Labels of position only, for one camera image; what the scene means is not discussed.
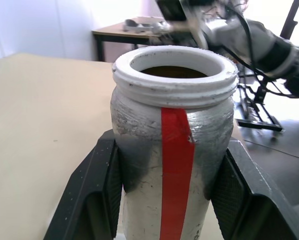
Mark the white jar with red tape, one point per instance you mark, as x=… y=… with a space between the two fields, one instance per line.
x=174 y=140

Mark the brown contents in jar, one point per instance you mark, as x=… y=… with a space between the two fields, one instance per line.
x=173 y=71

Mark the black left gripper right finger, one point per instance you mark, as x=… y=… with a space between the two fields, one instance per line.
x=252 y=190

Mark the black metal stand frame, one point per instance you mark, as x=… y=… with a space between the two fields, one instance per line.
x=260 y=110

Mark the grey moulded tray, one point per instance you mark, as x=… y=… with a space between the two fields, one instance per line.
x=142 y=24

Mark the wooden table with black legs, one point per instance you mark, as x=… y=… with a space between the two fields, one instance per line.
x=114 y=32

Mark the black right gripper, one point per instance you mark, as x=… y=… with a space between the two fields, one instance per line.
x=171 y=9

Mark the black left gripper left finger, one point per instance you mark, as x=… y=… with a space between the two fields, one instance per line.
x=94 y=190

